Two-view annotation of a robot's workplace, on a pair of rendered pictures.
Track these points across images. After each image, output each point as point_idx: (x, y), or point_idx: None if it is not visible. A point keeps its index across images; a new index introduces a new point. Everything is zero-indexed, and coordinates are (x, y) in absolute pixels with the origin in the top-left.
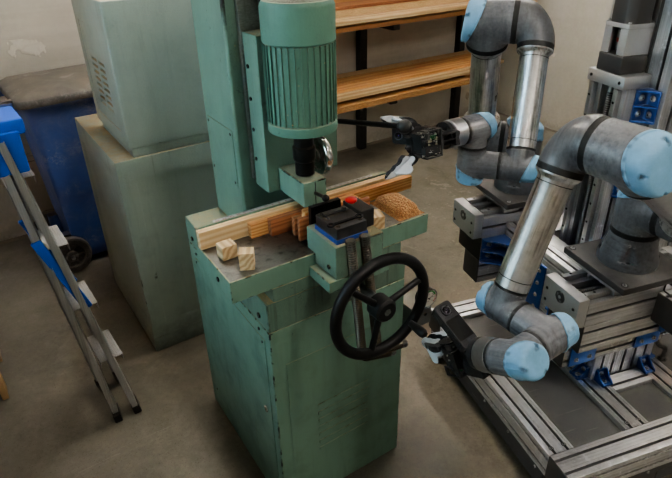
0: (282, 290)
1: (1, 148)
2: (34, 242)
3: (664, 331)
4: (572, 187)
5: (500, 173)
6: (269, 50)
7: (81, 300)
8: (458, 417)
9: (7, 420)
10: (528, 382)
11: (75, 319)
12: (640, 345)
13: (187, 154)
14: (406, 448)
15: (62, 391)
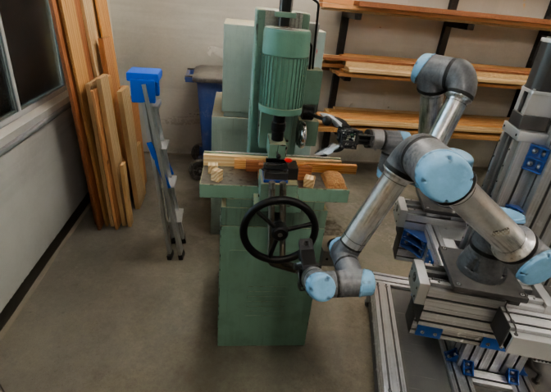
0: (233, 201)
1: (143, 87)
2: (148, 142)
3: (545, 361)
4: (403, 184)
5: None
6: (262, 56)
7: (164, 182)
8: (357, 348)
9: (123, 236)
10: (408, 344)
11: (159, 192)
12: (486, 348)
13: None
14: (309, 349)
15: (154, 234)
